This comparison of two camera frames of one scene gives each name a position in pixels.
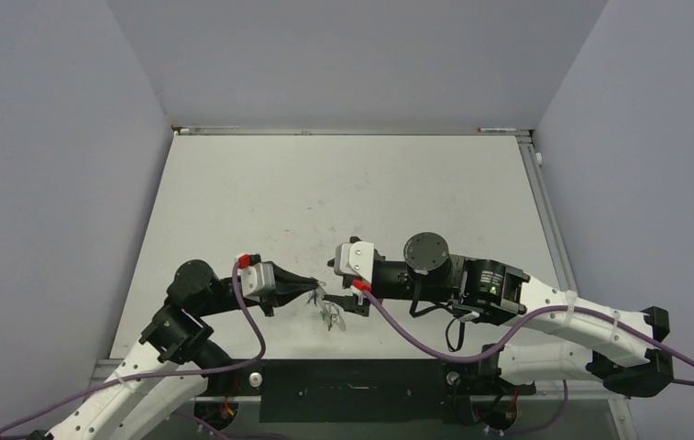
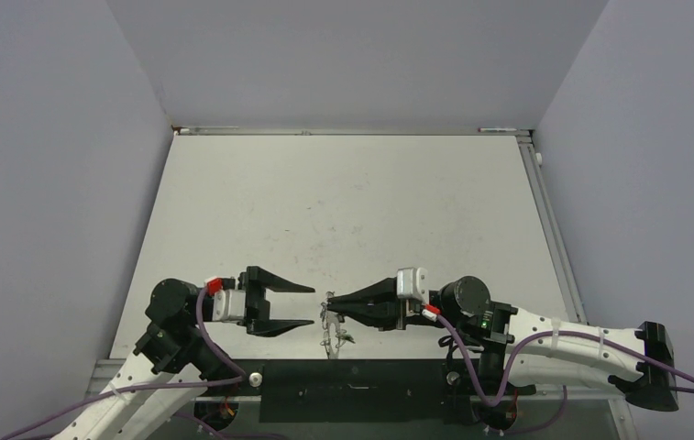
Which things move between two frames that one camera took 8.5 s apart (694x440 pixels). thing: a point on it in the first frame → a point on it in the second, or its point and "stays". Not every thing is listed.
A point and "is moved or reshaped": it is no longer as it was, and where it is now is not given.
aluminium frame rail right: (532, 159) stays
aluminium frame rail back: (336, 131) stays
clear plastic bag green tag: (330, 312) is moved or reshaped
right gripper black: (352, 301) → (376, 303)
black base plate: (358, 391) stays
